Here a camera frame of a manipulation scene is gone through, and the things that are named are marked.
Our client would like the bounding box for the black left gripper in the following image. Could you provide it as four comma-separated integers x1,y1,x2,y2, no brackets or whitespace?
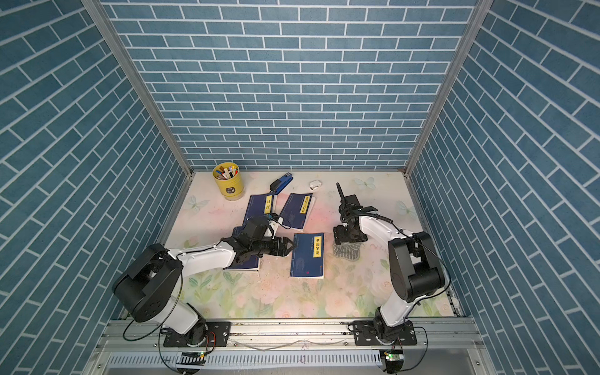
249,235,297,256

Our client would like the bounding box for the blue book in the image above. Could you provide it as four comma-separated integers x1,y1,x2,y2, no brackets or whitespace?
243,193,277,224
290,233,324,279
224,226,260,272
280,193,314,231

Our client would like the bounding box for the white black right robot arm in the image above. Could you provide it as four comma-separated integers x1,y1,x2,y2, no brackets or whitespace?
333,187,451,342

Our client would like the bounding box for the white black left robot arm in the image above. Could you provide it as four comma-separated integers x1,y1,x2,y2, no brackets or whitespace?
112,216,295,336

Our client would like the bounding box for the blue black stapler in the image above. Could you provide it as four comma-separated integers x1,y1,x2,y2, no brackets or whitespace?
270,173,293,195

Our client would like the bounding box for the small white stapler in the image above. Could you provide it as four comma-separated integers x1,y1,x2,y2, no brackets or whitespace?
309,180,322,191

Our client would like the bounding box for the yellow pen cup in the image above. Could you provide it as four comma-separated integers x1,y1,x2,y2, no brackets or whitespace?
212,162,244,201

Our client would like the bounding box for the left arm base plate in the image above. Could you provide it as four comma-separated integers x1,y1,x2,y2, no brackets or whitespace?
161,320,231,349

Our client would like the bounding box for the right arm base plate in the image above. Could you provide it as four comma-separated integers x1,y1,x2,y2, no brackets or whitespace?
347,318,417,346

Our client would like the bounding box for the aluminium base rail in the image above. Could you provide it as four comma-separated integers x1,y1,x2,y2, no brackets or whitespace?
95,317,484,353

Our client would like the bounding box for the white cable duct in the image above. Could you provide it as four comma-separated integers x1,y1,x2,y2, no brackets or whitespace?
106,350,382,370

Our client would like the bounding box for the aluminium corner post left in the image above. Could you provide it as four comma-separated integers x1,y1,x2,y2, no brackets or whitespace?
80,0,195,178

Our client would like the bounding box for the aluminium corner post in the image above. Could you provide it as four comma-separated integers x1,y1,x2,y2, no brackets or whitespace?
80,0,195,178
402,0,495,178

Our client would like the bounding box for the aluminium corner post right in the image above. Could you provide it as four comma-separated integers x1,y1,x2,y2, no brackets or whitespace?
402,0,495,178

